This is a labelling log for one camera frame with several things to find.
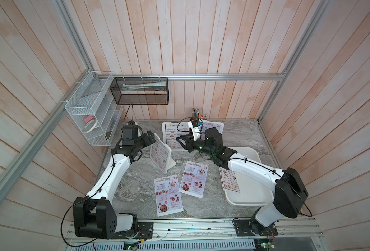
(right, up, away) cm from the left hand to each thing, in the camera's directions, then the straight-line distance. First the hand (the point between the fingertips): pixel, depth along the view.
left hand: (148, 139), depth 84 cm
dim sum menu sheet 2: (+45, -23, +1) cm, 50 cm away
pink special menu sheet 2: (+26, -24, +7) cm, 36 cm away
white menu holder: (+11, -15, +13) cm, 23 cm away
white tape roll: (-29, +4, -6) cm, 30 cm away
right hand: (+16, +1, -8) cm, 18 cm away
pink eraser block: (-31, +11, -2) cm, 33 cm away
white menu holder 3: (+34, +9, +9) cm, 36 cm away
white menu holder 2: (+7, +2, +11) cm, 13 cm away
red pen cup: (+27, +17, +18) cm, 37 cm away
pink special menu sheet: (+11, -32, 0) cm, 34 cm away
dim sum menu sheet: (+5, -9, +4) cm, 11 cm away
